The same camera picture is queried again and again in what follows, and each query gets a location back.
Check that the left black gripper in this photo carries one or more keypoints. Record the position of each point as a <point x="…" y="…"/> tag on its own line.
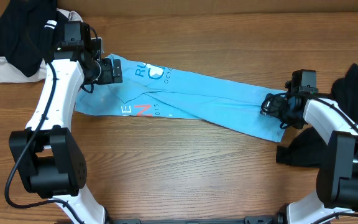
<point x="115" y="71"/>

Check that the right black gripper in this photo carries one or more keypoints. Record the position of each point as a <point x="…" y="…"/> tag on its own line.
<point x="273" y="107"/>

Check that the light blue printed t-shirt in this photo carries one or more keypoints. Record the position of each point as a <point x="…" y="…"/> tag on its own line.
<point x="157" y="91"/>

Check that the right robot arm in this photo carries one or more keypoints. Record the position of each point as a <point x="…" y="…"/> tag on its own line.
<point x="336" y="193"/>

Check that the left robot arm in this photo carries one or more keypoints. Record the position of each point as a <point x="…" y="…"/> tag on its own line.
<point x="49" y="167"/>

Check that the black garment on right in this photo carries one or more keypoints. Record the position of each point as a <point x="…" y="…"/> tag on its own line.
<point x="309" y="147"/>

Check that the folded black garment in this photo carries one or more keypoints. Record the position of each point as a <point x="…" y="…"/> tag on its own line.
<point x="28" y="32"/>

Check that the folded beige garment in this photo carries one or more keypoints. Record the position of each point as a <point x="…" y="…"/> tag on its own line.
<point x="11" y="74"/>

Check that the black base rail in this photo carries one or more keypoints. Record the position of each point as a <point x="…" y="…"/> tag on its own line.
<point x="264" y="219"/>

